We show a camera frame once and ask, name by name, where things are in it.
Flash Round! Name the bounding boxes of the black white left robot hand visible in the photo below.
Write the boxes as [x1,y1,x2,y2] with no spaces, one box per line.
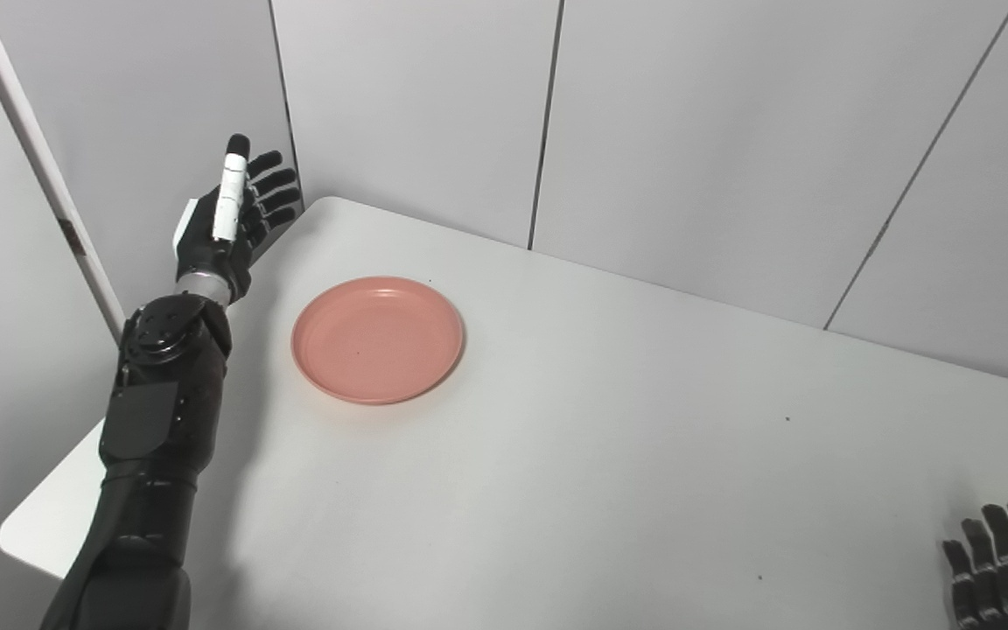
[173,134,302,303]

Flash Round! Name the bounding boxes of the white vertical corner post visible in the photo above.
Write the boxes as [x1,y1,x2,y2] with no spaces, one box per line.
[0,0,127,340]

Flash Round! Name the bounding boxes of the pink round plate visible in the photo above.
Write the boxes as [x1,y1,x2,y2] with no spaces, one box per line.
[291,276,466,406]

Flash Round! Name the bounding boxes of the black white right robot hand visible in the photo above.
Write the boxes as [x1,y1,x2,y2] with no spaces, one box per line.
[942,500,1008,630]

